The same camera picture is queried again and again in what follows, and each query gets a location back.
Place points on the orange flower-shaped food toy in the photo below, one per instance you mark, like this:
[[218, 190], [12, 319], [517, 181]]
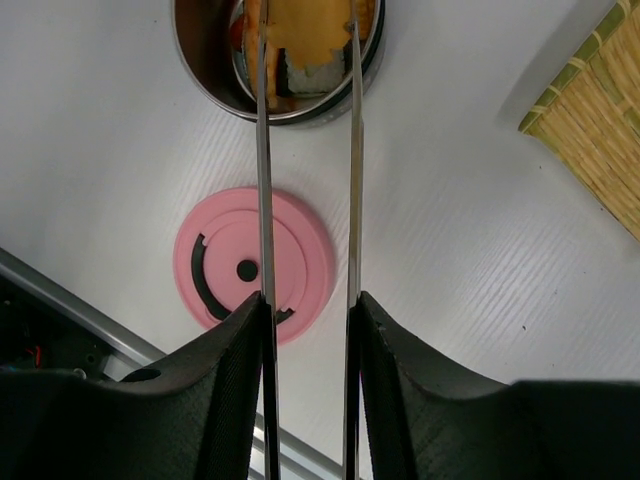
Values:
[[309, 30]]

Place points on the aluminium mounting rail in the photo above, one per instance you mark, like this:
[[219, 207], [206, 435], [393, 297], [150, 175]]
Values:
[[129, 351]]

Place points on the bamboo woven serving tray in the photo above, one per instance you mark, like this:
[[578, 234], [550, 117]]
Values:
[[588, 115]]

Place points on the sushi roll toy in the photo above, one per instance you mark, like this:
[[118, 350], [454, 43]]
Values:
[[309, 81]]

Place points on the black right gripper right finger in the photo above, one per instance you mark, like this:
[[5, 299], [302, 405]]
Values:
[[429, 417]]

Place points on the salmon-coloured fish food toy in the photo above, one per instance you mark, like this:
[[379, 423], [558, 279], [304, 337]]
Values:
[[251, 44]]

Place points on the round steel lunch bowl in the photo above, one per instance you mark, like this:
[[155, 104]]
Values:
[[209, 38]]

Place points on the round yellow waffle toy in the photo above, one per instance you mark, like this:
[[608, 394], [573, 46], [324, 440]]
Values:
[[365, 12]]

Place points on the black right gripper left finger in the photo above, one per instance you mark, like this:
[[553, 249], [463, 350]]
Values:
[[189, 415]]

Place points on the red fried chicken toy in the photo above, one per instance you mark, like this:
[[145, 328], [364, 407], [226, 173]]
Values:
[[236, 33]]

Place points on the pink round lid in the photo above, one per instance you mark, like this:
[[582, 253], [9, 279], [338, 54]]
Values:
[[217, 259]]

